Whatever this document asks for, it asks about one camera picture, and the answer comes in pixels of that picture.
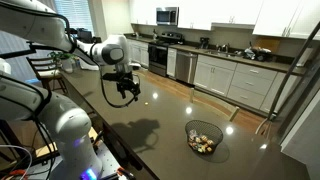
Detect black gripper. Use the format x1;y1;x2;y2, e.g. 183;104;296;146
114;72;141;102

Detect black wire mesh basket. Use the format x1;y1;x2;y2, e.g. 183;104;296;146
184;119;224;155

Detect white narrow base cabinet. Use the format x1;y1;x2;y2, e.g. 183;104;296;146
126;37;150;69

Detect black stainless stove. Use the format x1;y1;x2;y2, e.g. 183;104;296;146
147;31;185;78

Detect stainless steel dishwasher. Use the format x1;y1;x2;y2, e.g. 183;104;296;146
175;49;199;85

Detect green potted plant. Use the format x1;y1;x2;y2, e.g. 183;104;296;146
48;50;81;75

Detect pile of wrapped candies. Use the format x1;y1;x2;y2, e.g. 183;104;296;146
187;129;215;154

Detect light wooden chair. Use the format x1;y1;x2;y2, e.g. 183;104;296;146
189;87;241;123

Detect dark wooden chair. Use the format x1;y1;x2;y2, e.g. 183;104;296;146
25;55;68;95

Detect stainless steel microwave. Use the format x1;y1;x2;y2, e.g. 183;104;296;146
155;6;180;26

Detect black coffee maker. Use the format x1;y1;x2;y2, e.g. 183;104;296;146
199;36;211;50

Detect white window blinds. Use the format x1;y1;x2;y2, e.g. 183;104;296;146
53;0;95;36

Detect chrome sink faucet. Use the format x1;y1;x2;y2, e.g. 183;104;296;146
216;42;231;54

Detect white drawer base cabinets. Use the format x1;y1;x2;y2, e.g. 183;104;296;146
193;54;302;115

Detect white round device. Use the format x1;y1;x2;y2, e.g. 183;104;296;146
0;58;13;76

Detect clutter of counter items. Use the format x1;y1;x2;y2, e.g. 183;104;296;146
242;45;273;63

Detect wooden cutting board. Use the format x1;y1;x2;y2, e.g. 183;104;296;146
254;35;282;54

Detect dark metal stand pole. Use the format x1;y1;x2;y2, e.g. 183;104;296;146
254;20;320;136

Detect white paper towel roll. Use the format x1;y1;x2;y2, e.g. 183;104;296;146
296;47;315;68

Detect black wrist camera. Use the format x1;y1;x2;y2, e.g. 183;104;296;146
101;72;118;83

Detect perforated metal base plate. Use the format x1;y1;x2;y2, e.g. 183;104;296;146
25;142;129;180

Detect white cable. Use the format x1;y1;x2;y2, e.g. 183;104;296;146
0;144;33;180

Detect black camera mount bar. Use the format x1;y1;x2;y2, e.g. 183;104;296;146
0;41;38;60

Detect orange cable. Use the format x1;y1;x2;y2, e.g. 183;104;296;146
8;169;29;178

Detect white wall cabinets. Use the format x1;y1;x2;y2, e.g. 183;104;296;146
176;0;320;41

